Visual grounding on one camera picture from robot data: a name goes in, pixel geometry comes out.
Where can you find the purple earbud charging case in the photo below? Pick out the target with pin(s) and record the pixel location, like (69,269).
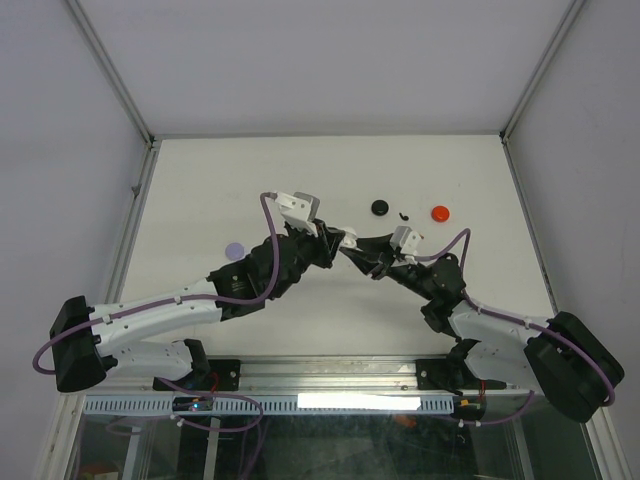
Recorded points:
(234,251)

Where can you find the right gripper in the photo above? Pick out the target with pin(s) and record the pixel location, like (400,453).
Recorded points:
(368,264)

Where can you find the left aluminium frame post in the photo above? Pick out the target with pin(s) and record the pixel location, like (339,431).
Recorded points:
(96,47)

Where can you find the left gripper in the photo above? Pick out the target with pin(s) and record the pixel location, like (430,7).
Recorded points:
(326,243)

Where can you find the aluminium mounting rail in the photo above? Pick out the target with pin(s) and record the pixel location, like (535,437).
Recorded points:
(325,372)

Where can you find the black earbud charging case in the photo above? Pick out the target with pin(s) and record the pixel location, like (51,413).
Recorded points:
(379,207)

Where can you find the slotted cable duct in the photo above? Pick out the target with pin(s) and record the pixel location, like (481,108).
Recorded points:
(304,403)

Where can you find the red earbud charging case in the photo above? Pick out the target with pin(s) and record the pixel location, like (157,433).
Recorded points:
(440,213)

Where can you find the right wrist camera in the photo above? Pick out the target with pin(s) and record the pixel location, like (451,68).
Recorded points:
(404,243)

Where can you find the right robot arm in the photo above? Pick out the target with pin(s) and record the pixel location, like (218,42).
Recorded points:
(558,358)

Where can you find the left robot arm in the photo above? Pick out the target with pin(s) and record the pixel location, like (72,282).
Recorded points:
(91,343)

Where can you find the white earbud charging case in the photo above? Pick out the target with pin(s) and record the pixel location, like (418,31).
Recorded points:
(350,238)

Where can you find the right aluminium frame post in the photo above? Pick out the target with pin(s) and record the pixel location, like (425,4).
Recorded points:
(562,30)

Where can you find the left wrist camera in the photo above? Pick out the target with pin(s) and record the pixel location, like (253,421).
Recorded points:
(299,211)

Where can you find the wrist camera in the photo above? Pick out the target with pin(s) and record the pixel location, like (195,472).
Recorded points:
(299,211)
(404,243)

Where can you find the aluminium frame post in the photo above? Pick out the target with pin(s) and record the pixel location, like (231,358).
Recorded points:
(562,30)
(96,47)

